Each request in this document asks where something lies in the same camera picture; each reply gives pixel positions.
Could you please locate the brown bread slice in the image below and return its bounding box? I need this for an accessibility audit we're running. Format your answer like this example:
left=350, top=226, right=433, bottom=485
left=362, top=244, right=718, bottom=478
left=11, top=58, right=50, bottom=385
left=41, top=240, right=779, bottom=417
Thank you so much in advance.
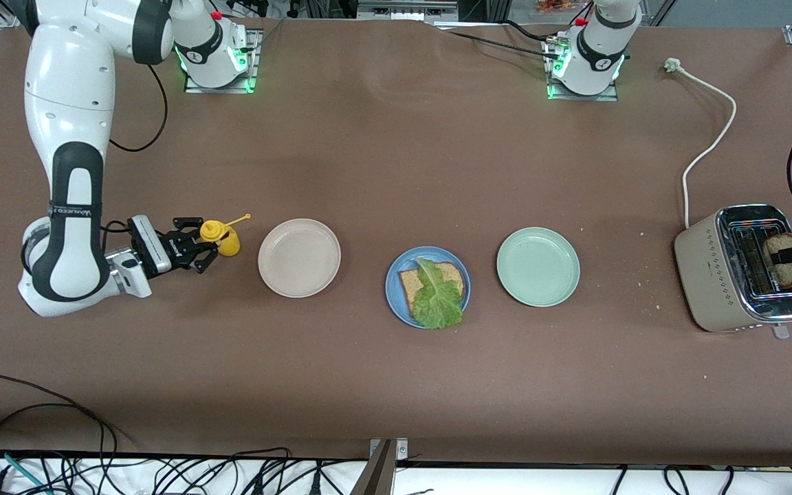
left=762, top=233, right=792, bottom=289
left=398, top=262, right=467, bottom=303

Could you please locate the black arm base cable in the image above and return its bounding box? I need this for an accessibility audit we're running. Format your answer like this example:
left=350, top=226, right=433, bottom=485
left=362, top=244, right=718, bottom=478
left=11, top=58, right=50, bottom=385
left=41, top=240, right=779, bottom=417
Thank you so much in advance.
left=434, top=19, right=565, bottom=61

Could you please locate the yellow squeeze bottle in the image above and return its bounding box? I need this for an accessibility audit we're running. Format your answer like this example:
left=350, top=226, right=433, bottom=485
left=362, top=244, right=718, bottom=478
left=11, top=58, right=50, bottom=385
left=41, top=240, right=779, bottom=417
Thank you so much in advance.
left=200, top=214, right=252, bottom=257

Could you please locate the metal table edge bracket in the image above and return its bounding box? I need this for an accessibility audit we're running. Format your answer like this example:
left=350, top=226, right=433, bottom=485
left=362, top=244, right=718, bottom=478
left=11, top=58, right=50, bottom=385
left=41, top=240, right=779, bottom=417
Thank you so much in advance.
left=351, top=438, right=409, bottom=495

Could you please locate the pale green round plate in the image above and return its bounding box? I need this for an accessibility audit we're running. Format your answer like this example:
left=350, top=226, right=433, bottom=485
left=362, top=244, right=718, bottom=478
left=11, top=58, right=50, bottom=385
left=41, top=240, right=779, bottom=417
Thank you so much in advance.
left=496, top=226, right=582, bottom=308

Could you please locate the teal cable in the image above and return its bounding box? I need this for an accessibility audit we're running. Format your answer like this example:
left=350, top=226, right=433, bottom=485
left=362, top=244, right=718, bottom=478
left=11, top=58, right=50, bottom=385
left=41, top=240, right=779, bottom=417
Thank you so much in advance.
left=0, top=448, right=46, bottom=494

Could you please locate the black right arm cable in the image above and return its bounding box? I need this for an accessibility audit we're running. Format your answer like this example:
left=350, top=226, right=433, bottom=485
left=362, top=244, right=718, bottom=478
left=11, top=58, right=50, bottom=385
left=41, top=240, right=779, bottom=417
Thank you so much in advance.
left=100, top=63, right=168, bottom=153

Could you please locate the blue round plate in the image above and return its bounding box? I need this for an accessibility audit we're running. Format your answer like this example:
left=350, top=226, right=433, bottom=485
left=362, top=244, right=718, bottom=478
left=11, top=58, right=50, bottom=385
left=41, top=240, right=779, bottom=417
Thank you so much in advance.
left=385, top=246, right=472, bottom=330

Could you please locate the beige round plate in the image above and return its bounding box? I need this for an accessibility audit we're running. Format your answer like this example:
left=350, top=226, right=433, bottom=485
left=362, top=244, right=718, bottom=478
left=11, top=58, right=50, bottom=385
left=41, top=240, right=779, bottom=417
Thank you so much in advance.
left=257, top=218, right=342, bottom=299

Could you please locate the green lettuce leaf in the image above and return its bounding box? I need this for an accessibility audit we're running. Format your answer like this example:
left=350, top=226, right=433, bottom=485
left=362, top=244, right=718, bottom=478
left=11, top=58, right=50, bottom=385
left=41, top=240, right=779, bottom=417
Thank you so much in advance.
left=411, top=257, right=464, bottom=330

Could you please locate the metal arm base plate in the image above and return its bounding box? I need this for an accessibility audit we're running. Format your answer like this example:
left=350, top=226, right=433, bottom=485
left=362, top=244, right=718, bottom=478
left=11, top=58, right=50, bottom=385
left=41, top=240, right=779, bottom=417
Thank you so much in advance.
left=183, top=29, right=261, bottom=94
left=546, top=34, right=620, bottom=102

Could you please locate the white toaster power cord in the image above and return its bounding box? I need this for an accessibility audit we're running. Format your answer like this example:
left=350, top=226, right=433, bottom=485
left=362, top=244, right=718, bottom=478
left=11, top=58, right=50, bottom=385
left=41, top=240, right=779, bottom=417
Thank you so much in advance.
left=664, top=57, right=738, bottom=229

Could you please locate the beige metal toaster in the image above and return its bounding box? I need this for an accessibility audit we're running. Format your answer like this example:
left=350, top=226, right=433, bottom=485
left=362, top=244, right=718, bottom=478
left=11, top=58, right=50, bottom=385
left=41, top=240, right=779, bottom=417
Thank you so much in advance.
left=673, top=203, right=792, bottom=340

